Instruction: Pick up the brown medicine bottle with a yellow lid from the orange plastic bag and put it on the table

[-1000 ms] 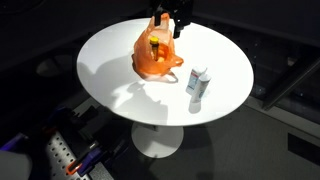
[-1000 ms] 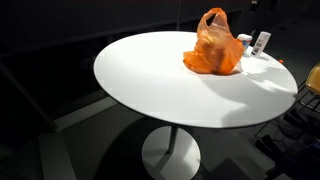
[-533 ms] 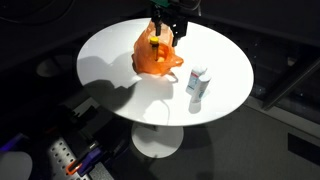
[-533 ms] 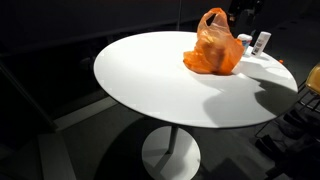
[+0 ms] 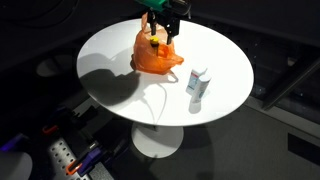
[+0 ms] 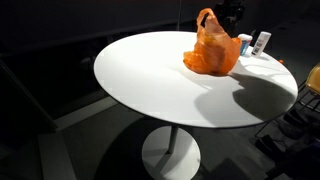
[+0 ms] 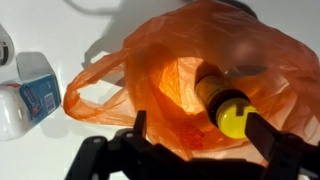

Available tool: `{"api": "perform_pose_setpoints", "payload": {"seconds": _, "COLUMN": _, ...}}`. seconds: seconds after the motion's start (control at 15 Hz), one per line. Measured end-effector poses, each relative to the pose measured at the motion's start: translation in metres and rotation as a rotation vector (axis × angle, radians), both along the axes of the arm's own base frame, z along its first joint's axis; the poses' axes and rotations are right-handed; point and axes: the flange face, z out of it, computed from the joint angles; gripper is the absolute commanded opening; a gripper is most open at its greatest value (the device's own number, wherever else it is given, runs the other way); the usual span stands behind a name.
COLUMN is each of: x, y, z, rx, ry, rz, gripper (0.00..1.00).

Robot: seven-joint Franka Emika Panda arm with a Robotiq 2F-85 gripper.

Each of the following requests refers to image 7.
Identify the small white labelled bottle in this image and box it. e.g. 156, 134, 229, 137
0, 51, 63, 142

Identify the white bottle with printed label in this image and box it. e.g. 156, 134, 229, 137
0, 23, 16, 67

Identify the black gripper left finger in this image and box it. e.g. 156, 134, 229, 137
133, 109, 148, 138

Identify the brown medicine bottle yellow lid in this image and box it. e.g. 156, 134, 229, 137
193, 61, 260, 140

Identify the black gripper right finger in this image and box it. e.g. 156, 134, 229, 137
244, 112, 287, 168

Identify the orange plastic bag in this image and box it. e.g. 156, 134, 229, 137
62, 0, 320, 168

